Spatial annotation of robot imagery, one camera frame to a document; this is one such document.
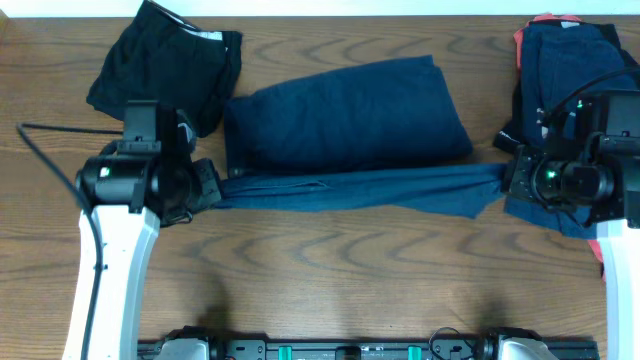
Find black garment with logo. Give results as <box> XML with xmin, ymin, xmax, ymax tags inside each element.
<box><xmin>494</xmin><ymin>20</ymin><xmax>637</xmax><ymax>153</ymax></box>

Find folded black shorts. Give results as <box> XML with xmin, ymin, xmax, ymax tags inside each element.
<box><xmin>86</xmin><ymin>1</ymin><xmax>243</xmax><ymax>138</ymax></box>

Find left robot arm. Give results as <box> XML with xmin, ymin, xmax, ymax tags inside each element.
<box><xmin>63</xmin><ymin>100</ymin><xmax>222</xmax><ymax>359</ymax></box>

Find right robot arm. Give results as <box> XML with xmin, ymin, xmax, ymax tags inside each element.
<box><xmin>501</xmin><ymin>90</ymin><xmax>639</xmax><ymax>359</ymax></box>

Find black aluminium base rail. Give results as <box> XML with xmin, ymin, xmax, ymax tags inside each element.
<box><xmin>137</xmin><ymin>338</ymin><xmax>600</xmax><ymax>360</ymax></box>

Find navy blue shorts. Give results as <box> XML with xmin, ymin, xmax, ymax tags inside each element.
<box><xmin>503</xmin><ymin>22</ymin><xmax>626</xmax><ymax>240</ymax></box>
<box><xmin>221</xmin><ymin>56</ymin><xmax>504</xmax><ymax>218</ymax></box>

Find red garment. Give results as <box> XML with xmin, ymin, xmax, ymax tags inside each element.
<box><xmin>493</xmin><ymin>14</ymin><xmax>637</xmax><ymax>281</ymax></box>

